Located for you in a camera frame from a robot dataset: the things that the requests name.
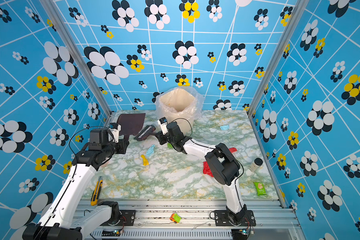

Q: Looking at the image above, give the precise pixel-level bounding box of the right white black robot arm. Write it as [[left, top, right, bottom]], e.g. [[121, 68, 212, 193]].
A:
[[155, 118, 251, 226]]

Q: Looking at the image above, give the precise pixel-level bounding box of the red crumpled paper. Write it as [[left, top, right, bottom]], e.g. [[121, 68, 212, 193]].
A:
[[203, 161, 214, 177]]

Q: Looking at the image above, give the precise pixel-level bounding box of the yellow utility knife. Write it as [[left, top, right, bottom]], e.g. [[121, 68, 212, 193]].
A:
[[91, 176, 103, 206]]

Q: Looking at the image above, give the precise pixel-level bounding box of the light blue paper scrap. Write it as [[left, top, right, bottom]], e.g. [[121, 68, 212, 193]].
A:
[[146, 145, 155, 157]]

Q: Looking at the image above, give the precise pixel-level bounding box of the small green orange toy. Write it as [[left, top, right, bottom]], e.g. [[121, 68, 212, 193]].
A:
[[170, 213, 182, 224]]

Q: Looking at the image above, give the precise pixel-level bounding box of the black pink hand brush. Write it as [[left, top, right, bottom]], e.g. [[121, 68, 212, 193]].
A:
[[134, 125, 156, 142]]

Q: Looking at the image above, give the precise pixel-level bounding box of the aluminium frame rail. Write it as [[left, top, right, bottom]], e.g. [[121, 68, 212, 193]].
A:
[[86, 199, 305, 240]]

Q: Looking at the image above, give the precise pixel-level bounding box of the green packet right edge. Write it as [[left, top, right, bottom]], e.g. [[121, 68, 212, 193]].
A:
[[254, 182, 267, 196]]

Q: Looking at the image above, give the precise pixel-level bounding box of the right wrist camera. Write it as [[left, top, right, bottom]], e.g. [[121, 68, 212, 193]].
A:
[[158, 117, 168, 135]]

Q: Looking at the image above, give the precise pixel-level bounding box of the blue paper scrap right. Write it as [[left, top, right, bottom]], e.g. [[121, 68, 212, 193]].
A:
[[220, 125, 230, 131]]

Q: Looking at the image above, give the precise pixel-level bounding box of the beige trash bin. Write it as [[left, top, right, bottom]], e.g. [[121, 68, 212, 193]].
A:
[[156, 88, 197, 134]]

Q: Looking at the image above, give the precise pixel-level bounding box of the white bottle black cap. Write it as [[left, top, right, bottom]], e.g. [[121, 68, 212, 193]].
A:
[[249, 158, 264, 173]]

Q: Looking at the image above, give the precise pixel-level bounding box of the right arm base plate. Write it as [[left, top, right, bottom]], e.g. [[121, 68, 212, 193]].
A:
[[214, 210, 257, 228]]

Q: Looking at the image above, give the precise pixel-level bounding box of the black dustpan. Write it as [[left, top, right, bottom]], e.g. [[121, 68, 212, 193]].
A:
[[116, 113, 146, 141]]

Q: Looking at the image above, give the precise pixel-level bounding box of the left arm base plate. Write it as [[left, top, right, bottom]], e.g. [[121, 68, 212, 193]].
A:
[[105, 210, 136, 227]]

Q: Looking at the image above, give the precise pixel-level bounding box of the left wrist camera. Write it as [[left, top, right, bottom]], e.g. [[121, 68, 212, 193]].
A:
[[109, 123, 122, 143]]

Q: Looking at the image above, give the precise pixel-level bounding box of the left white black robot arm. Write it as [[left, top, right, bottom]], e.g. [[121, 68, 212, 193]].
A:
[[22, 123, 129, 240]]

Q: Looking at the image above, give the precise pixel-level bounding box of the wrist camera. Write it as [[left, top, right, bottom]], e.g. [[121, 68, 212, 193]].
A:
[[109, 123, 122, 143], [158, 117, 168, 135]]

